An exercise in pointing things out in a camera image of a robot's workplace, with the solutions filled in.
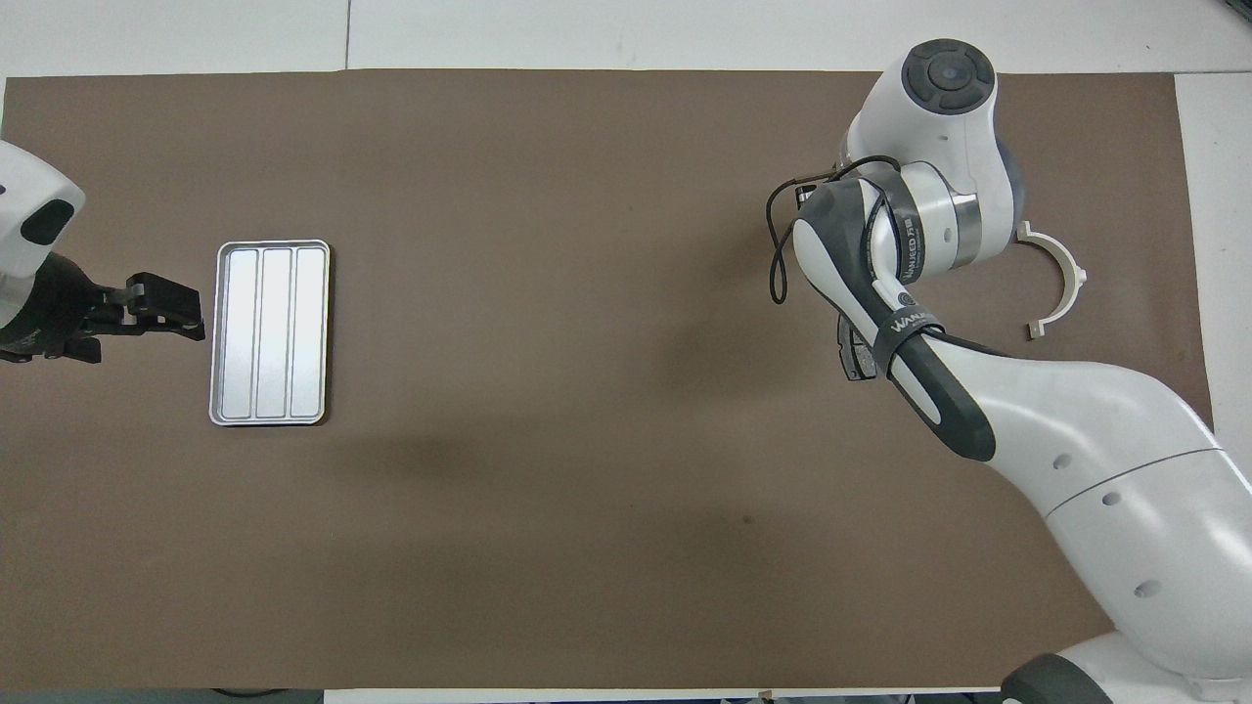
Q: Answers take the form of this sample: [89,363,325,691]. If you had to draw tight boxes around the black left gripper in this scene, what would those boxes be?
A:
[0,252,206,365]

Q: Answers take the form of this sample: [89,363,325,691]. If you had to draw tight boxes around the silver metal tray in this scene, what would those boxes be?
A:
[209,240,331,427]

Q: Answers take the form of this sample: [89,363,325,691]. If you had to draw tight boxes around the brown table mat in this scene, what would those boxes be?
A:
[0,68,1241,690]

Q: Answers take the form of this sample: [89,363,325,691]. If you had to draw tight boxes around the rectangular dark brake pad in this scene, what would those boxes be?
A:
[836,315,878,382]

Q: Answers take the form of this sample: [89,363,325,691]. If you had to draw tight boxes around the white curved plastic bracket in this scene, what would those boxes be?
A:
[1015,221,1089,340]

